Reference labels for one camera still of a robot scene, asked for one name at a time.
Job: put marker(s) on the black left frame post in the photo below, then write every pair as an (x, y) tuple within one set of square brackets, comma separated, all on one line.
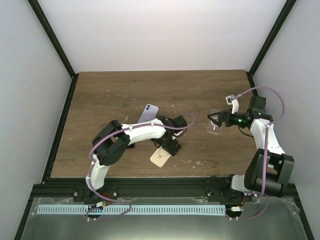
[(43, 20)]

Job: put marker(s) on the lilac phone case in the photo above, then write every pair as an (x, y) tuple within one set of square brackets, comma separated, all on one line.
[(149, 113)]

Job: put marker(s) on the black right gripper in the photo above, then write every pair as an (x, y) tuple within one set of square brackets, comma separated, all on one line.
[(221, 114)]

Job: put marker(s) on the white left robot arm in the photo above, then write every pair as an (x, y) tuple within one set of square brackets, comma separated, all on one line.
[(113, 140)]

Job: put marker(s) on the black table edge rail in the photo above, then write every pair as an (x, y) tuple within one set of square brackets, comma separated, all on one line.
[(61, 125), (270, 169)]

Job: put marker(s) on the beige phone case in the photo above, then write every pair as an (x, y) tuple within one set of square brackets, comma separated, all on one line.
[(160, 157)]

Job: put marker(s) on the black left table edge rail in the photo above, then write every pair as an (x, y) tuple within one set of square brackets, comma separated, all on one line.
[(61, 125)]

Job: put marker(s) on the grey metal front plate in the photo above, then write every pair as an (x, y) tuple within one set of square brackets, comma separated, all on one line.
[(261, 219)]

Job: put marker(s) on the light blue slotted cable duct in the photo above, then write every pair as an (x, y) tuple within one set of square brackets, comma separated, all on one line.
[(64, 209)]

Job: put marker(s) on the pink phone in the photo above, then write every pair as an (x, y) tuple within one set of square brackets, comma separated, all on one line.
[(131, 146)]

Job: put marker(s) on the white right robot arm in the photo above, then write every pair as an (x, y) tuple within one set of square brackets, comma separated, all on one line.
[(237, 180)]

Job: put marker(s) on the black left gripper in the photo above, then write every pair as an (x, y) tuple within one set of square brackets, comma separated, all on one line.
[(169, 147)]

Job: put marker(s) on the black frame post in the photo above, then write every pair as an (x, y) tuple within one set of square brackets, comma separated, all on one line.
[(280, 20), (43, 20)]

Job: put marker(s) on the black right table edge rail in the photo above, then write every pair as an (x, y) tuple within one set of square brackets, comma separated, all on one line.
[(270, 169)]

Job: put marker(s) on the black right frame post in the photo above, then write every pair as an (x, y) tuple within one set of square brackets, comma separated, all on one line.
[(280, 20)]

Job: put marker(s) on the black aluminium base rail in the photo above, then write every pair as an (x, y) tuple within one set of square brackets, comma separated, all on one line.
[(214, 189)]

